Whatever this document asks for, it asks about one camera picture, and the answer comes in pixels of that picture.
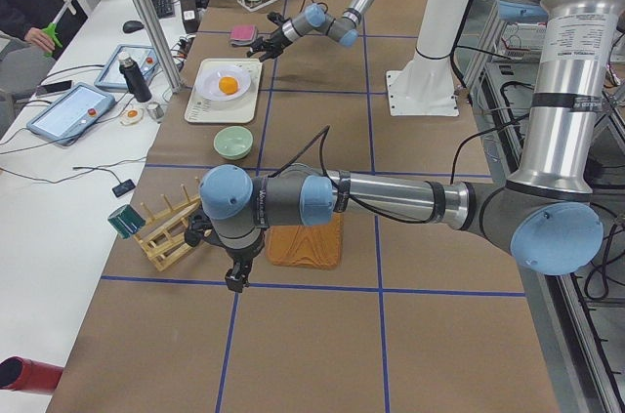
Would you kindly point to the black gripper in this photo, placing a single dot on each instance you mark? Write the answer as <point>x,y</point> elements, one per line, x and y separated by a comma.
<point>241,257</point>
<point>274,38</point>

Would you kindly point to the orange fruit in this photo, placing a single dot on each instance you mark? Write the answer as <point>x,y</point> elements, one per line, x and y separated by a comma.
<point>228,85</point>

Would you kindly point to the white round plate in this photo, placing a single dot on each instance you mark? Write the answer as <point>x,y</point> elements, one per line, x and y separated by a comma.
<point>206,84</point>

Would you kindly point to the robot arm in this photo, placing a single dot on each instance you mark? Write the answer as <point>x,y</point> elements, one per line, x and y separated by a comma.
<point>342,30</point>
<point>324,104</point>

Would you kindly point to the cream bear serving tray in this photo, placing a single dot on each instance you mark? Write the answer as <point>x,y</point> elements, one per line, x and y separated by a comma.
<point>208,104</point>

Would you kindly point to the person hand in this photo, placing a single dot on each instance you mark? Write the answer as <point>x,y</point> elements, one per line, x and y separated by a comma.
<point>37,37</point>

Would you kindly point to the pink folded cloth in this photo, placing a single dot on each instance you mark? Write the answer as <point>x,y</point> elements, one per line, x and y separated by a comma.
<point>243,34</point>

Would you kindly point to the wooden mug rack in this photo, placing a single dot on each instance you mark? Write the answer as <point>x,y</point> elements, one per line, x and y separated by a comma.
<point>162,236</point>

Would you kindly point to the brown wooden cutting board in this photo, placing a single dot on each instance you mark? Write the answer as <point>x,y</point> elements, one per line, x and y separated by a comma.
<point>318,247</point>

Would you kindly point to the green ceramic bowl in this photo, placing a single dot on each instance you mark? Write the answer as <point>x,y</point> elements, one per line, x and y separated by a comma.
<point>233,143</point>

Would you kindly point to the dark green mug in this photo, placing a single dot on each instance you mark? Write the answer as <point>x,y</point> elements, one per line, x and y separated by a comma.
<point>126,221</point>

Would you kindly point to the small metal can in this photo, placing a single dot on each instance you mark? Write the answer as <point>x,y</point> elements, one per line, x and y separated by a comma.
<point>155,111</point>

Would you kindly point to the black water bottle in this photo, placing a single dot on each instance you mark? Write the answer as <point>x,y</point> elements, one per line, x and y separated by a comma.
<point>134,78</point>

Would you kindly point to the black computer mouse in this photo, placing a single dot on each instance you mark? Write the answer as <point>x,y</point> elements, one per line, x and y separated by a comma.
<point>129,27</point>

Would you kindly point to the small black device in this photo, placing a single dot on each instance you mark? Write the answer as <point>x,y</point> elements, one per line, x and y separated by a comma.
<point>123,188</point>

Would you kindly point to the fried egg toy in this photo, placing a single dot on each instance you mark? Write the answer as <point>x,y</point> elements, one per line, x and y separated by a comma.
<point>131,116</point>

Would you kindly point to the black smartphone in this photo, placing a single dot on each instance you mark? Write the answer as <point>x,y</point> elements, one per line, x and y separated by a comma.
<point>50,89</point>

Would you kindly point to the blue teach pendant tablet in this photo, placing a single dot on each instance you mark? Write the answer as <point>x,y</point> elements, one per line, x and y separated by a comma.
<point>68,117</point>

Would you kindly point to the red cylinder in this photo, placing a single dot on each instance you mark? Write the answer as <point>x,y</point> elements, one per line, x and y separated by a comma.
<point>20,374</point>

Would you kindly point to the aluminium frame post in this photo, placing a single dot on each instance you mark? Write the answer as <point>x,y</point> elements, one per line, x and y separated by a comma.
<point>159,43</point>

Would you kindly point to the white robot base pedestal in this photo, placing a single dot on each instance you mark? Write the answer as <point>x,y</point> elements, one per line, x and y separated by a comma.
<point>425,86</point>

